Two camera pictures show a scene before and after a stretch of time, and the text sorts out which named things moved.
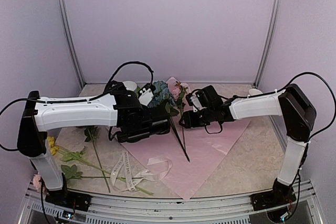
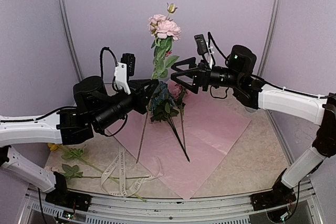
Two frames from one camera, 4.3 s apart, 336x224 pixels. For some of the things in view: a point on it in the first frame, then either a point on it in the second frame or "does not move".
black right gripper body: [199, 121] → [206, 78]
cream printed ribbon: [134, 176] → [136, 187]
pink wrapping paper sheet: [192, 151] does not move
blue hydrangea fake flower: [163, 96] does not move
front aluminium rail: [229, 209] does not move
